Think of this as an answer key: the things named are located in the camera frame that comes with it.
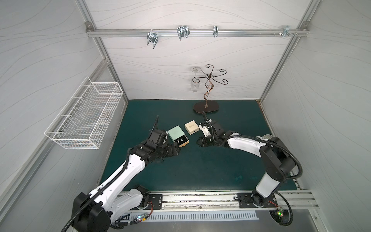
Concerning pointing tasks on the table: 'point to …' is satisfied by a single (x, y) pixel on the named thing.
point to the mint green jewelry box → (178, 136)
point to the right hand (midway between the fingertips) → (198, 140)
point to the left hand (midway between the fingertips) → (174, 150)
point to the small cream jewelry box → (192, 127)
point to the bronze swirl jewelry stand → (200, 107)
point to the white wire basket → (84, 120)
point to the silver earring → (178, 140)
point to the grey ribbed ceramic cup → (267, 136)
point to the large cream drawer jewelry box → (209, 120)
